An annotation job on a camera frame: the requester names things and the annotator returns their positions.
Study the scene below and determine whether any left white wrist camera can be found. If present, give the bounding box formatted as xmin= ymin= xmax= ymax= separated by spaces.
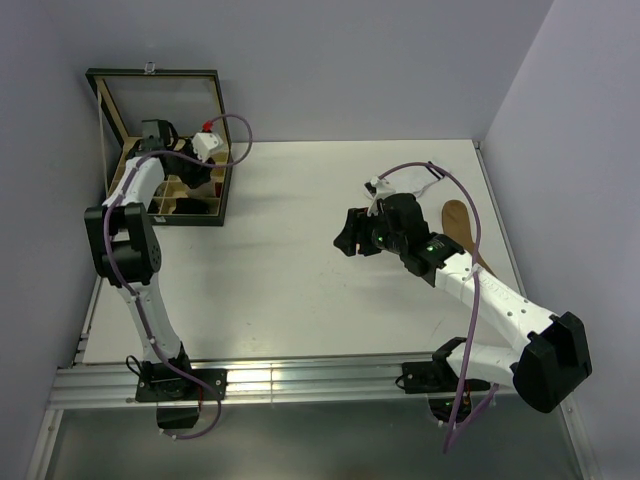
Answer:
xmin=191 ymin=120 xmax=226 ymax=163

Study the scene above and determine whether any brown sock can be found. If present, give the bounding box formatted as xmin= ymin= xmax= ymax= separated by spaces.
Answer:
xmin=441 ymin=199 xmax=475 ymax=254

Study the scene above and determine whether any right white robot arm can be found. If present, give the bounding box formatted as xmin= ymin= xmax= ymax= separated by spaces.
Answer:
xmin=333 ymin=193 xmax=592 ymax=413

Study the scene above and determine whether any aluminium mounting rail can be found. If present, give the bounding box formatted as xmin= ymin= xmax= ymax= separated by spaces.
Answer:
xmin=47 ymin=353 xmax=431 ymax=410

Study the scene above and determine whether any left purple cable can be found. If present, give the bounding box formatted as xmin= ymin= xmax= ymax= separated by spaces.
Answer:
xmin=102 ymin=113 xmax=254 ymax=442

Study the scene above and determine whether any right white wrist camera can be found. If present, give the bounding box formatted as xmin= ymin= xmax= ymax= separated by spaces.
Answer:
xmin=365 ymin=176 xmax=396 ymax=217

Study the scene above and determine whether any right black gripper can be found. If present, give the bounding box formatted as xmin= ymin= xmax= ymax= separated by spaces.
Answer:
xmin=333 ymin=206 xmax=407 ymax=256

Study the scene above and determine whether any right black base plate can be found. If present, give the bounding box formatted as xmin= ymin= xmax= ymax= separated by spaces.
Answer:
xmin=395 ymin=360 xmax=490 ymax=423

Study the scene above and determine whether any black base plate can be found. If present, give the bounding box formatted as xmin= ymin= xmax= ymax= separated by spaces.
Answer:
xmin=395 ymin=360 xmax=490 ymax=423
xmin=124 ymin=349 xmax=229 ymax=430

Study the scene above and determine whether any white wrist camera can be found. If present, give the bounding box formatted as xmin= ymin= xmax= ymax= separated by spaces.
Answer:
xmin=365 ymin=176 xmax=396 ymax=217
xmin=191 ymin=120 xmax=226 ymax=163

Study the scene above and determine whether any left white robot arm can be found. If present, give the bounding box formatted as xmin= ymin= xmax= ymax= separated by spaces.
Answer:
xmin=84 ymin=120 xmax=205 ymax=399

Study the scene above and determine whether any white striped sock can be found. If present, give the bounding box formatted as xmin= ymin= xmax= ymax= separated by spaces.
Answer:
xmin=363 ymin=162 xmax=446 ymax=199

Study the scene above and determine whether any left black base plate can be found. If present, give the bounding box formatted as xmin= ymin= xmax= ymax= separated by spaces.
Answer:
xmin=124 ymin=349 xmax=229 ymax=430

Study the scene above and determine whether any black sock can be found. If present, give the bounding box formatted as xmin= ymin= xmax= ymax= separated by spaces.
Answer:
xmin=172 ymin=198 xmax=209 ymax=215

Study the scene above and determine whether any black compartment storage box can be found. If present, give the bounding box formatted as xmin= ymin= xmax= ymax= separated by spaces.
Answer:
xmin=85 ymin=63 xmax=233 ymax=227

